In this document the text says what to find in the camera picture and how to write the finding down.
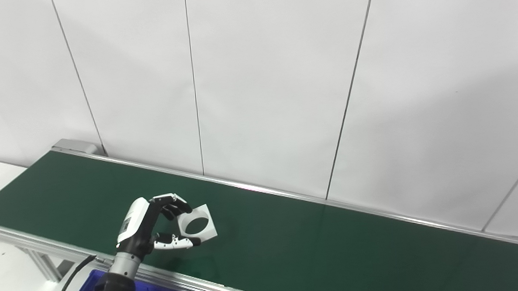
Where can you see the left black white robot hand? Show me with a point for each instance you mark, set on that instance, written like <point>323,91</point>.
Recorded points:
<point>138,229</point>

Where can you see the white square part round hole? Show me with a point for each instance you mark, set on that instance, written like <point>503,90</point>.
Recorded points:
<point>208,233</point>

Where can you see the aluminium conveyor support leg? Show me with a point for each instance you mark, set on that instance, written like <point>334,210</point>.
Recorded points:
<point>43,264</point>

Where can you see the grey conveyor end housing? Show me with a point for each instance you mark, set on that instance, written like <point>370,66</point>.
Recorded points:
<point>73,147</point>

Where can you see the green conveyor belt aluminium frame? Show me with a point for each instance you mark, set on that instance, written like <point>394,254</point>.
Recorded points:
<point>311,239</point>

